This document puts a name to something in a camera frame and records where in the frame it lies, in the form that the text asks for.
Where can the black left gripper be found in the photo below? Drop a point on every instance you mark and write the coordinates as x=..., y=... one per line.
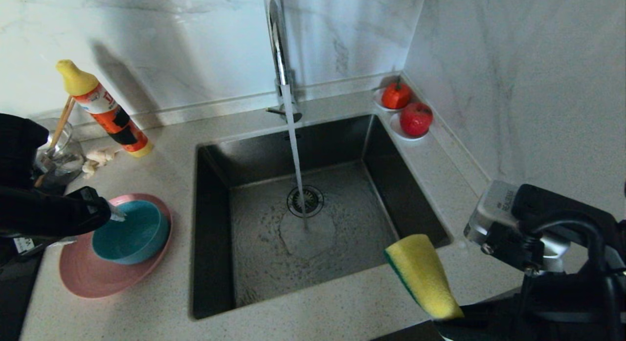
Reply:
x=49, y=214

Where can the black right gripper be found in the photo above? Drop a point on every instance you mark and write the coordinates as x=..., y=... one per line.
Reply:
x=562, y=306

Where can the teal bowl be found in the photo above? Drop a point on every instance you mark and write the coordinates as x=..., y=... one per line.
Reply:
x=137, y=238

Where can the yellow green sponge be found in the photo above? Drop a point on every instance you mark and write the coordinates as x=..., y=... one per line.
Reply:
x=423, y=277

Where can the yellow orange white detergent bottle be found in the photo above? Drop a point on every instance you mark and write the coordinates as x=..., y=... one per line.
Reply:
x=110, y=117

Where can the wooden chopstick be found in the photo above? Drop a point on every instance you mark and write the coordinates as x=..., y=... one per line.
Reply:
x=68, y=113
x=62, y=123

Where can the chrome faucet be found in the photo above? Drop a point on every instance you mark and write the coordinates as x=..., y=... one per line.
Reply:
x=279, y=47

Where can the stainless steel sink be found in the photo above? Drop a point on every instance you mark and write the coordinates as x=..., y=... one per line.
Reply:
x=342, y=243

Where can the garlic bulb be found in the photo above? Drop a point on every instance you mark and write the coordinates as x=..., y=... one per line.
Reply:
x=98, y=159

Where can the pink plate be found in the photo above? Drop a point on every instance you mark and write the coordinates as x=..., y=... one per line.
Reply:
x=98, y=282

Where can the black cooktop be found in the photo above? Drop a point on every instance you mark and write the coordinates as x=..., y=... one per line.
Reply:
x=14, y=292

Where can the running water stream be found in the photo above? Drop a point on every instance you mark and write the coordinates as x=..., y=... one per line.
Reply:
x=293, y=145

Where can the round metal drain strainer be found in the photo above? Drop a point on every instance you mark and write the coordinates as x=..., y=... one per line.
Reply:
x=316, y=200

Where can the red apple on dish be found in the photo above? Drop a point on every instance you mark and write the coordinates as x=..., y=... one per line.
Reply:
x=396, y=131

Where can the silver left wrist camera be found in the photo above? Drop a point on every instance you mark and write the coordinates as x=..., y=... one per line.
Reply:
x=22, y=244

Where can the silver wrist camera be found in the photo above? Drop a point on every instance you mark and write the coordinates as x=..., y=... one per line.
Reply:
x=494, y=209
x=22, y=244

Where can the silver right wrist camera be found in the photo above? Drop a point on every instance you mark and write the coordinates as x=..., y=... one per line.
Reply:
x=494, y=209

